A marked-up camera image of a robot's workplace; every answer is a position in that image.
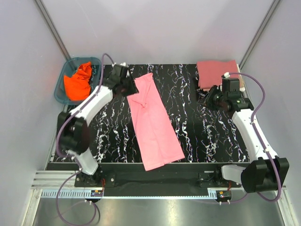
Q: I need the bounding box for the pink t-shirt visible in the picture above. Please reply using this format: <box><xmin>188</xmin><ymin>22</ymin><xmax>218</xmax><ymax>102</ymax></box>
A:
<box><xmin>127</xmin><ymin>73</ymin><xmax>185</xmax><ymax>171</ymax></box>

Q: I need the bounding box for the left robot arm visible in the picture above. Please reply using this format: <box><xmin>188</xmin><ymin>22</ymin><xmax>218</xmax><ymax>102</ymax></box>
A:
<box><xmin>55</xmin><ymin>76</ymin><xmax>138</xmax><ymax>186</ymax></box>

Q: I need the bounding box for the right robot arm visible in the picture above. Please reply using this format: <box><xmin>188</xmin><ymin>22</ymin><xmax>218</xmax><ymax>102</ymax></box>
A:
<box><xmin>204</xmin><ymin>86</ymin><xmax>289</xmax><ymax>194</ymax></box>

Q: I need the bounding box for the dark red folded shirt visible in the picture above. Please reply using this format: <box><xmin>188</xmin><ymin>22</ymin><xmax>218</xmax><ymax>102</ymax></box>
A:
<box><xmin>197</xmin><ymin>60</ymin><xmax>238</xmax><ymax>90</ymax></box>

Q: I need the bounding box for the orange t-shirt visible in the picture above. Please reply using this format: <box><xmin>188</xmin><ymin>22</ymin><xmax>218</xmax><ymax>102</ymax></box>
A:
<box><xmin>63</xmin><ymin>62</ymin><xmax>92</xmax><ymax>101</ymax></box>

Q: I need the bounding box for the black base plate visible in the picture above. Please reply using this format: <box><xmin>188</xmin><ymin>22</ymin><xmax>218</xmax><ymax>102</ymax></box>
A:
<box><xmin>75</xmin><ymin>163</ymin><xmax>240</xmax><ymax>198</ymax></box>

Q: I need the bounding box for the left aluminium frame post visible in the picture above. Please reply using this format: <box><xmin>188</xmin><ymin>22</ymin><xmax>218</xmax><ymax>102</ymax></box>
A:
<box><xmin>33</xmin><ymin>0</ymin><xmax>71</xmax><ymax>61</ymax></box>

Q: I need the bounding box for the aluminium frame post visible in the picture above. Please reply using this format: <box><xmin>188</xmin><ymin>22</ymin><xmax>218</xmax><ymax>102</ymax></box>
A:
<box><xmin>33</xmin><ymin>0</ymin><xmax>71</xmax><ymax>61</ymax></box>
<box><xmin>239</xmin><ymin>0</ymin><xmax>282</xmax><ymax>70</ymax></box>

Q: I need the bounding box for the right aluminium frame post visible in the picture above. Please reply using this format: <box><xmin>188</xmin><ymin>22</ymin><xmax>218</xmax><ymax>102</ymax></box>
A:
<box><xmin>239</xmin><ymin>0</ymin><xmax>282</xmax><ymax>70</ymax></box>

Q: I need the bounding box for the aluminium rail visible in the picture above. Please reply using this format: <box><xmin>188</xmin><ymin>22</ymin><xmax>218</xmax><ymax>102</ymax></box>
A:
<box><xmin>32</xmin><ymin>171</ymin><xmax>242</xmax><ymax>202</ymax></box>

